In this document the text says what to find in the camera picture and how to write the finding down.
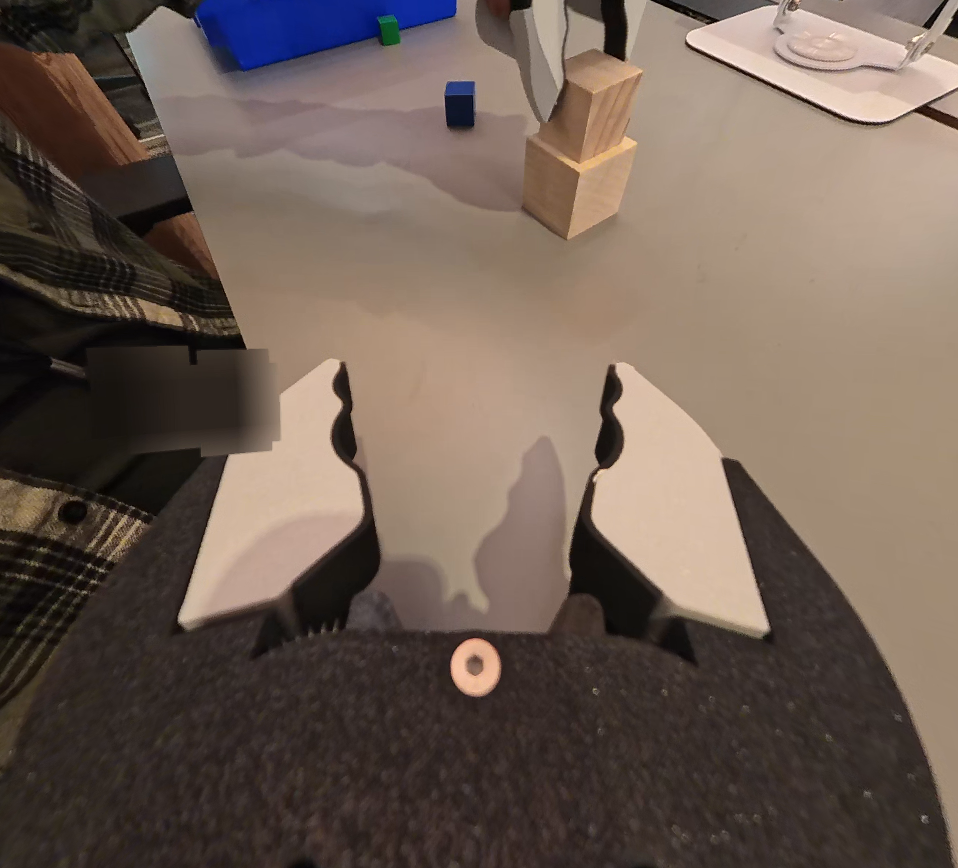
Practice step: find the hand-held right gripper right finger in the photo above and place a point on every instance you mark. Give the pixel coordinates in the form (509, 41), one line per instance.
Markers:
(673, 509)

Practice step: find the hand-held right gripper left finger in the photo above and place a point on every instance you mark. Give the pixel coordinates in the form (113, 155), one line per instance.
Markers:
(284, 509)

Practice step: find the medium wooden cube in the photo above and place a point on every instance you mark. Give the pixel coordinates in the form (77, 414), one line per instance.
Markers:
(599, 105)

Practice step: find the small blue cube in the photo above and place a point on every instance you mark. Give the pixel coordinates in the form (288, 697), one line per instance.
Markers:
(459, 105)

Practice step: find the small green cube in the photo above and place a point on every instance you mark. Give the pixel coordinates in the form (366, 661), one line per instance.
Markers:
(388, 30)

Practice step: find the large wooden cube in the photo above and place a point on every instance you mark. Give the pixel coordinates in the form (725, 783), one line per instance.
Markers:
(576, 187)

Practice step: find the blue plastic bin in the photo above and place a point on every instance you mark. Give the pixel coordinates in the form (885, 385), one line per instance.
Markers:
(322, 7)

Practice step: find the white desk stand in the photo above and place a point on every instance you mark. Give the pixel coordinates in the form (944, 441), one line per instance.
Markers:
(816, 75)

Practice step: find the black bar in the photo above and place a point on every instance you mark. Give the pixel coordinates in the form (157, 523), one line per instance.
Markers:
(142, 191)

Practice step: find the brown wooden panel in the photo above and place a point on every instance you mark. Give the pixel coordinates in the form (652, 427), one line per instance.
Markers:
(60, 105)

